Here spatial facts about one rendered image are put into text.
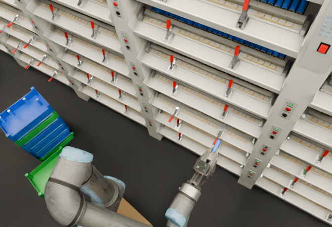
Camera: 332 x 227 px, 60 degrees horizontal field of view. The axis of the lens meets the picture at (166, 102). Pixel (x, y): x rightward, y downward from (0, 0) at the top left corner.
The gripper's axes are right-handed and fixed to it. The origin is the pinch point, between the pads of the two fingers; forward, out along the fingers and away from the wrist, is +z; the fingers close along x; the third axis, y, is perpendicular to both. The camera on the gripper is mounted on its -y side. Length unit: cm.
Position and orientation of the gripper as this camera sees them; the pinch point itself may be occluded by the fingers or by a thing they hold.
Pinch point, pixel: (213, 151)
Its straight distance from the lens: 141.8
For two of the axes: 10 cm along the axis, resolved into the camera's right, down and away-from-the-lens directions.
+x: -8.4, -4.3, 3.3
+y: -0.9, -4.9, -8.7
